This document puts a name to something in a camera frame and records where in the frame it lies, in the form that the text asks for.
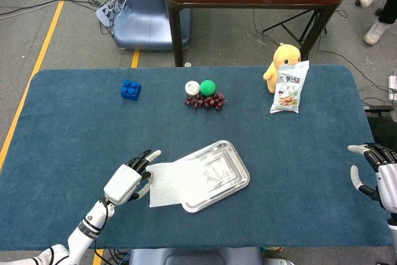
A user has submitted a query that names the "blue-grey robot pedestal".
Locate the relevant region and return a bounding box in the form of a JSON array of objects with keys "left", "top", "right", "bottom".
[{"left": 113, "top": 0, "right": 192, "bottom": 51}]

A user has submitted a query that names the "white peanut snack bag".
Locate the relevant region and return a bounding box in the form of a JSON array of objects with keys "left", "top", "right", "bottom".
[{"left": 269, "top": 60, "right": 310, "bottom": 114}]

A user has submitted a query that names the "long thin floor cable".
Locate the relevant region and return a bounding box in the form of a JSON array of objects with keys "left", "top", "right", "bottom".
[{"left": 0, "top": 0, "right": 94, "bottom": 19}]

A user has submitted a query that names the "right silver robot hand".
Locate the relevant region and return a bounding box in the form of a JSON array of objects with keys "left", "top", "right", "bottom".
[{"left": 347, "top": 142, "right": 397, "bottom": 213}]

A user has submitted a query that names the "green ball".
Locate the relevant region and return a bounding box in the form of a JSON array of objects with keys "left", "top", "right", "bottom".
[{"left": 200, "top": 79, "right": 217, "bottom": 97}]

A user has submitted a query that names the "person in black trousers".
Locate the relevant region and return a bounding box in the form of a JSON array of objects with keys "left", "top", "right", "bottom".
[{"left": 377, "top": 0, "right": 397, "bottom": 25}]

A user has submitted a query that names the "white multi-plug socket board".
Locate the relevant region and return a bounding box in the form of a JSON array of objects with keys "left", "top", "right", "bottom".
[{"left": 95, "top": 0, "right": 125, "bottom": 27}]

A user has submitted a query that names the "white paper napkin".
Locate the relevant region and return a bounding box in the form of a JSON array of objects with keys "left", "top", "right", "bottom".
[{"left": 145, "top": 158, "right": 215, "bottom": 209}]

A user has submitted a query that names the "silver metal tray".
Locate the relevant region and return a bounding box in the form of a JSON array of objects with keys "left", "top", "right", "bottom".
[{"left": 173, "top": 140, "right": 251, "bottom": 213}]

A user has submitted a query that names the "black folding stand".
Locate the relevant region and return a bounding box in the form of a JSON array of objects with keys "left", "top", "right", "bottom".
[{"left": 262, "top": 9, "right": 328, "bottom": 47}]

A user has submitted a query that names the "bunch of red grapes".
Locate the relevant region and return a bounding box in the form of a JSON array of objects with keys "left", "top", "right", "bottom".
[{"left": 184, "top": 92, "right": 229, "bottom": 110}]

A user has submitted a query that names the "blue toy building block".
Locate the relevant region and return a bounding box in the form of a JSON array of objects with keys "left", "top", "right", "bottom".
[{"left": 120, "top": 79, "right": 143, "bottom": 102}]

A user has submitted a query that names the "blue-grey robot torso base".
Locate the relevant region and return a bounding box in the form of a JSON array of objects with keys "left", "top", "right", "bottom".
[{"left": 128, "top": 248, "right": 264, "bottom": 265}]

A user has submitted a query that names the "white power strip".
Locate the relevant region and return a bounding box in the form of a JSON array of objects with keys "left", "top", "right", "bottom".
[{"left": 388, "top": 74, "right": 397, "bottom": 101}]

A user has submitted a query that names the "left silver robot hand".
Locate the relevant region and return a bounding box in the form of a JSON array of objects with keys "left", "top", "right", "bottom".
[{"left": 103, "top": 149, "right": 162, "bottom": 206}]

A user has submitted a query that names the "yellow plush duck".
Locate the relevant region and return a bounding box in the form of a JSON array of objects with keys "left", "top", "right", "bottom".
[{"left": 263, "top": 42, "right": 301, "bottom": 94}]

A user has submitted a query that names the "blue table cloth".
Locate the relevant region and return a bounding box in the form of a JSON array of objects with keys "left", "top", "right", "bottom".
[{"left": 0, "top": 65, "right": 397, "bottom": 251}]

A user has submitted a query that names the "black equipment beside table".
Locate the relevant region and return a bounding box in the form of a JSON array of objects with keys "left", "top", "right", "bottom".
[{"left": 364, "top": 105, "right": 397, "bottom": 148}]

